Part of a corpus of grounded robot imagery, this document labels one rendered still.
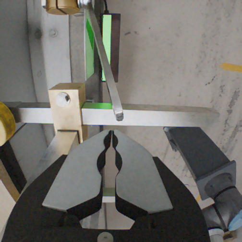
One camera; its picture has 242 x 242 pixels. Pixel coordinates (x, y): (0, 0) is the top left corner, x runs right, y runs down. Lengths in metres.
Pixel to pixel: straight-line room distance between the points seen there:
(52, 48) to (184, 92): 1.02
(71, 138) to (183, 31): 1.08
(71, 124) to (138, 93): 0.92
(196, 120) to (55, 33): 0.44
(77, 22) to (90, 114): 0.24
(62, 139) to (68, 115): 0.04
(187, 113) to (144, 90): 0.88
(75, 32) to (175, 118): 0.30
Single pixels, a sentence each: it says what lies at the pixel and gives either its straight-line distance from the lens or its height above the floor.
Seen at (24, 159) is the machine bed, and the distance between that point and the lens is 0.51.
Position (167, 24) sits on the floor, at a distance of 1.15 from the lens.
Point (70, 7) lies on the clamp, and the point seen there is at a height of 0.86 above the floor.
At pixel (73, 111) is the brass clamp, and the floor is 0.87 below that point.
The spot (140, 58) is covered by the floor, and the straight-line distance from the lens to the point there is 1.09.
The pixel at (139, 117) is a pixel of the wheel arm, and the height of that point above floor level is 0.86.
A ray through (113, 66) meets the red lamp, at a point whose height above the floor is 0.70.
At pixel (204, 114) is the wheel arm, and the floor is 0.86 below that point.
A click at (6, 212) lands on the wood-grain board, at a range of 0.56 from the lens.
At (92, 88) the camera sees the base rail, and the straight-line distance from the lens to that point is 0.39.
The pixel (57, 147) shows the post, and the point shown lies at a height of 0.91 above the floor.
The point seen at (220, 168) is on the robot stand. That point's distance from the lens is 0.93.
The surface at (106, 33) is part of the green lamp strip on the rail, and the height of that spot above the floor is 0.70.
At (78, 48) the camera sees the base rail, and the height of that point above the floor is 0.70.
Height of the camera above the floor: 1.08
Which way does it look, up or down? 63 degrees down
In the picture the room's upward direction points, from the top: 177 degrees clockwise
